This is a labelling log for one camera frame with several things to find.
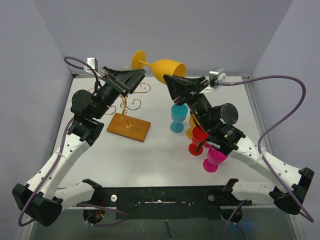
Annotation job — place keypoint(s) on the blue wine glass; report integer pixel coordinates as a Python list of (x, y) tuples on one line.
[(178, 116)]

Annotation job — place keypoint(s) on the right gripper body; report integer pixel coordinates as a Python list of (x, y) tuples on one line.
[(198, 104)]

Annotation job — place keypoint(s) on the orange wine glass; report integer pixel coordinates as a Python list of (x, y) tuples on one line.
[(192, 124)]

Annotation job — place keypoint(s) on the pink wine glass front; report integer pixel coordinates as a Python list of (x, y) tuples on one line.
[(213, 160)]

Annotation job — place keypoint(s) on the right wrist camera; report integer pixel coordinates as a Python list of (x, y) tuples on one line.
[(215, 77)]

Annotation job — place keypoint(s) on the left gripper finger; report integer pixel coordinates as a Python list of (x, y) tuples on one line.
[(131, 79), (114, 72)]

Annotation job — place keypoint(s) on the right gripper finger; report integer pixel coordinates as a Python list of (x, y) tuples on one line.
[(183, 93), (185, 81)]

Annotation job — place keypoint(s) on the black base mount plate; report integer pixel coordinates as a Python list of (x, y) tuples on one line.
[(165, 202)]

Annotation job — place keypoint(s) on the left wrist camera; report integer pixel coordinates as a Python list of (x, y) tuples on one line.
[(93, 63)]

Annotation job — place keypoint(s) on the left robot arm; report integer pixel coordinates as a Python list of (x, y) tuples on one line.
[(40, 197)]

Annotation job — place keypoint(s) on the yellow wine glass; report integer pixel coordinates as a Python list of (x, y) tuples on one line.
[(160, 67)]

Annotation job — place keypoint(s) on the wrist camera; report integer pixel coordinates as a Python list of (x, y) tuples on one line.
[(93, 63), (215, 77)]

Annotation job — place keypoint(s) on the red wine glass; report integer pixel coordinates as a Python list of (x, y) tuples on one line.
[(197, 137)]

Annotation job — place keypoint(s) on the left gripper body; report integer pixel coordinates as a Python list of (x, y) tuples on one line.
[(110, 92)]

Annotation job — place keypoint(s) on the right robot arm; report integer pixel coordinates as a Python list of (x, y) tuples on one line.
[(289, 184)]

